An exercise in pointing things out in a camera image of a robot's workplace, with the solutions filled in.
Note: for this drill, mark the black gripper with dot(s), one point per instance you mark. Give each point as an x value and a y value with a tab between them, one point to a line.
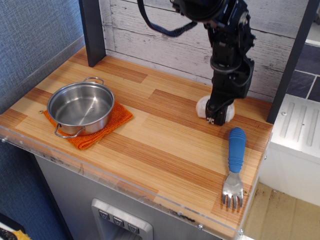
228	84

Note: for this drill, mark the white semicircle cheese shape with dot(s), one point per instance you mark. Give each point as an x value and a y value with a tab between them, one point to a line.
201	109

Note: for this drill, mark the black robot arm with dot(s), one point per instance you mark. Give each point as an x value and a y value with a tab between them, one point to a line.
228	26

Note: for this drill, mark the white ridged sink unit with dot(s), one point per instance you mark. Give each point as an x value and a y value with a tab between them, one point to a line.
292	158

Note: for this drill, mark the orange cloth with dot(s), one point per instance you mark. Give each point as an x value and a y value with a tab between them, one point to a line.
120	116

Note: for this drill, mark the stainless steel pot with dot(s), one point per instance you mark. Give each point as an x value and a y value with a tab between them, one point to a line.
81	108

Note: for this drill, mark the silver dispenser panel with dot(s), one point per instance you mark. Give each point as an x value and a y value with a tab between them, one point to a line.
115	224

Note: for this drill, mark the yellow black object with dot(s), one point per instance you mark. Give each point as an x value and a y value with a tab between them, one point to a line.
11	230

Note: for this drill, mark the blue handled fork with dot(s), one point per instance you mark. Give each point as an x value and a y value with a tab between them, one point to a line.
232	190

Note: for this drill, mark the dark right post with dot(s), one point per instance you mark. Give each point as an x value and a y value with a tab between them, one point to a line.
306	22

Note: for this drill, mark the dark post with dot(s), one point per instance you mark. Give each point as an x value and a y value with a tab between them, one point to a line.
92	30
306	22

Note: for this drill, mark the dark left post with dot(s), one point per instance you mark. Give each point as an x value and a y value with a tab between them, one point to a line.
92	30

